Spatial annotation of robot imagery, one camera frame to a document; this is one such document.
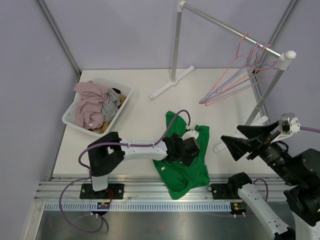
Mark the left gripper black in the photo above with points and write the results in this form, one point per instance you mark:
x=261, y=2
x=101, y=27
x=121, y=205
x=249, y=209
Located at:
x=186, y=159

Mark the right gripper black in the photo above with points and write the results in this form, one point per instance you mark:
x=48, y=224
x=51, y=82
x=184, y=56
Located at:
x=238, y=146

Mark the green tank top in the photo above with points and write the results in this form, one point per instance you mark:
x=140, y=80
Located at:
x=179, y=178

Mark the blue hanger of green top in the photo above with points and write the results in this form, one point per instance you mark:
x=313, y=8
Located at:
x=232, y=85

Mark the blue hanger of brown top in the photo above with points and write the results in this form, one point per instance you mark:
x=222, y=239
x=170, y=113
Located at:
x=237, y=85

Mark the pink hanger of grey top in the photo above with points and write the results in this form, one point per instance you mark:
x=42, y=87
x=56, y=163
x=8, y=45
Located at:
x=235, y=82

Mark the grey tank top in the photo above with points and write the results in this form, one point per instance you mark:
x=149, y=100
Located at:
x=110, y=109

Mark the brown tank top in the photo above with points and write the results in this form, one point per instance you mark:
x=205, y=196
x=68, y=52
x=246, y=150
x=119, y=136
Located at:
x=106, y=124

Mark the black tank top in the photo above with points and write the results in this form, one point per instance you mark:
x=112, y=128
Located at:
x=115, y=90

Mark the pink tank top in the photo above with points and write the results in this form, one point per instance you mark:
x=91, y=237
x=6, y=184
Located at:
x=88, y=111

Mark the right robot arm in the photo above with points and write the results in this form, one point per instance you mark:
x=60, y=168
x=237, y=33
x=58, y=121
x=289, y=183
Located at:
x=301, y=173

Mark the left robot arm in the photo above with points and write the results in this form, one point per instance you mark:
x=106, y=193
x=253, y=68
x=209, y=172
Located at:
x=109, y=151

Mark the white plastic basket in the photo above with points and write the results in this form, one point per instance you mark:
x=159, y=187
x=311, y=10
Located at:
x=68, y=117

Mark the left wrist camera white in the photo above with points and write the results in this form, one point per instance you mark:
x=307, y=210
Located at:
x=190, y=133

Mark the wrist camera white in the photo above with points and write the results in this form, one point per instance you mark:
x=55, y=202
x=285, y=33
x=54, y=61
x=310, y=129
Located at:
x=288, y=126
x=190, y=133

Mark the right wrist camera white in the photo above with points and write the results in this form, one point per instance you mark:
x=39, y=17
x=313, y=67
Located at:
x=288, y=126

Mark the white cable duct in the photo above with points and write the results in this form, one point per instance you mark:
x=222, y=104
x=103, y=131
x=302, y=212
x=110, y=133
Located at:
x=140, y=206

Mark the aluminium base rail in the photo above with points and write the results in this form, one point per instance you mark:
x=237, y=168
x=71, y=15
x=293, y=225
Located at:
x=144, y=188

